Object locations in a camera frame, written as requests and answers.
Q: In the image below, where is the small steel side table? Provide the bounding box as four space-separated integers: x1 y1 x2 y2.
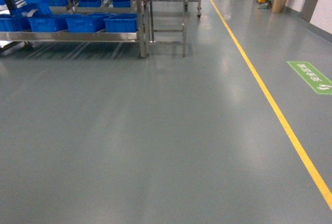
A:
142 0 191 58

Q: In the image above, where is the steel shelf rack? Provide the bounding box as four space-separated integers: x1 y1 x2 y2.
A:
1 0 147 57

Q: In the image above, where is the blue plastic bin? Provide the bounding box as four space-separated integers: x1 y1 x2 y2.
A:
65 14 109 33

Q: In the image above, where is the blue bin with red parts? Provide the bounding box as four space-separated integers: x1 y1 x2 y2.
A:
104 13 138 33

